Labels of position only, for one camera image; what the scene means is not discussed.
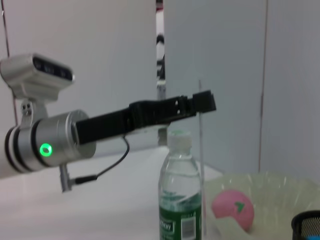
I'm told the clear water bottle green label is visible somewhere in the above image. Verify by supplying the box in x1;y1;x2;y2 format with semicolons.
158;129;203;240

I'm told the silver left gripper connector post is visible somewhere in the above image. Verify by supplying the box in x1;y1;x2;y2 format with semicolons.
58;164;73;193

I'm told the pink toy peach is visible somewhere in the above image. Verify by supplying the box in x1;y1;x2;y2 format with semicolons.
211;189;255;232

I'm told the green translucent plastic bowl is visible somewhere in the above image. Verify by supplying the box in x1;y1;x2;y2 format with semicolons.
203;171;320;240

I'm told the black mesh pen holder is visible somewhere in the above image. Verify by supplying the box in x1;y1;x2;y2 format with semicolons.
291;210;320;240

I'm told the dark background equipment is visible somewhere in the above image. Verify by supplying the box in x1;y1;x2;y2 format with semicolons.
154;0;168;101

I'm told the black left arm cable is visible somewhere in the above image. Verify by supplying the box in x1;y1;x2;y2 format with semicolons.
69;136;130;185

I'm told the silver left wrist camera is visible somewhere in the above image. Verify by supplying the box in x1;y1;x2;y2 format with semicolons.
0;52;76;126

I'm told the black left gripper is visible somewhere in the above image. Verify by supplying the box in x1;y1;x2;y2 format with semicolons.
75;89;217;146

